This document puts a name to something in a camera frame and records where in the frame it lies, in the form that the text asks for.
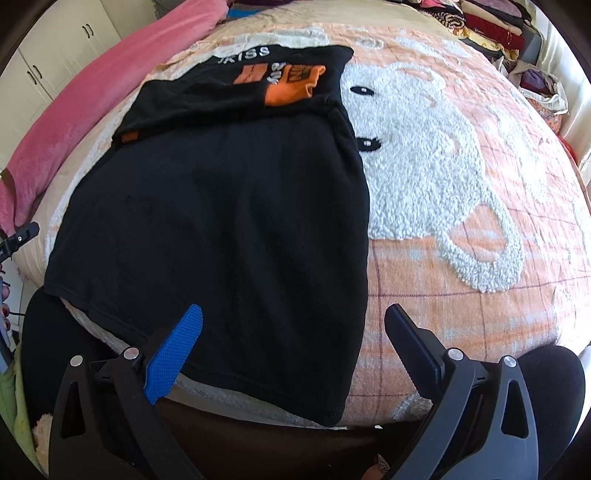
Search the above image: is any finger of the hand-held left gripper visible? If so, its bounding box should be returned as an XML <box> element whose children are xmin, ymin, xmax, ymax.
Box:
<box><xmin>0</xmin><ymin>222</ymin><xmax>41</xmax><ymax>261</ymax></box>

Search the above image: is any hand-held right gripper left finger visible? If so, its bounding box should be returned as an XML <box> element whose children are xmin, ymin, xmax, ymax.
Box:
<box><xmin>48</xmin><ymin>304</ymin><xmax>204</xmax><ymax>480</ymax></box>

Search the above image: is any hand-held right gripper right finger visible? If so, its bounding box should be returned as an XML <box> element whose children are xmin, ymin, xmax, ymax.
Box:
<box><xmin>385</xmin><ymin>303</ymin><xmax>541</xmax><ymax>480</ymax></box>

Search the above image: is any black t-shirt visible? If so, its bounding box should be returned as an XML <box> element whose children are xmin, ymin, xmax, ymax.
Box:
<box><xmin>44</xmin><ymin>44</ymin><xmax>370</xmax><ymax>428</ymax></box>

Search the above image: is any stack of folded clothes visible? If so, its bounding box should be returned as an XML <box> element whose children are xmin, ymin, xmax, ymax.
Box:
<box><xmin>406</xmin><ymin>0</ymin><xmax>541</xmax><ymax>61</ymax></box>

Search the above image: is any person's left hand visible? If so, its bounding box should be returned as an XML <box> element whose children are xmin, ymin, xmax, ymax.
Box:
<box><xmin>0</xmin><ymin>285</ymin><xmax>13</xmax><ymax>334</ymax></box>

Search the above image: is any green cloth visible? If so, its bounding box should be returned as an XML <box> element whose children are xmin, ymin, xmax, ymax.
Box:
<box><xmin>0</xmin><ymin>364</ymin><xmax>28</xmax><ymax>462</ymax></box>

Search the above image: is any person's left leg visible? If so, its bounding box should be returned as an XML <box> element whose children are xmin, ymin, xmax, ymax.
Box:
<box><xmin>18</xmin><ymin>288</ymin><xmax>153</xmax><ymax>416</ymax></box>

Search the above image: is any beige fluffy item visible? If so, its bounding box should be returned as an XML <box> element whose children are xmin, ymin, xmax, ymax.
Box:
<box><xmin>30</xmin><ymin>413</ymin><xmax>51</xmax><ymax>462</ymax></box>

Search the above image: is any brown cloth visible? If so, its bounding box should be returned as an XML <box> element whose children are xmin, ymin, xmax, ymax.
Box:
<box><xmin>161</xmin><ymin>397</ymin><xmax>426</xmax><ymax>480</ymax></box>

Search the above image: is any pink fleece quilt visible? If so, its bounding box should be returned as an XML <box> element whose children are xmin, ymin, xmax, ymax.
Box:
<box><xmin>0</xmin><ymin>0</ymin><xmax>232</xmax><ymax>236</ymax></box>

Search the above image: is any orange bear blanket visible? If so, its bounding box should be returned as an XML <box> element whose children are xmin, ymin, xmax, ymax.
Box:
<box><xmin>46</xmin><ymin>21</ymin><xmax>591</xmax><ymax>425</ymax></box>

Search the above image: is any white wardrobe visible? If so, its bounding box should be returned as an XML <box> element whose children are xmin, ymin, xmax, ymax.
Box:
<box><xmin>0</xmin><ymin>0</ymin><xmax>123</xmax><ymax>139</ymax></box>

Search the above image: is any floral cloth bag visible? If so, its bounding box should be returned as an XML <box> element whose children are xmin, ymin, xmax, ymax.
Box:
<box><xmin>508</xmin><ymin>60</ymin><xmax>571</xmax><ymax>134</ymax></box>

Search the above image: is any white curtain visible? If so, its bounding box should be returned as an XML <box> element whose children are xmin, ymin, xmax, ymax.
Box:
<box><xmin>540</xmin><ymin>0</ymin><xmax>591</xmax><ymax>185</ymax></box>

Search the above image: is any beige bed sheet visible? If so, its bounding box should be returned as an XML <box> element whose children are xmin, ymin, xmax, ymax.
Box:
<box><xmin>11</xmin><ymin>2</ymin><xmax>467</xmax><ymax>287</ymax></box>

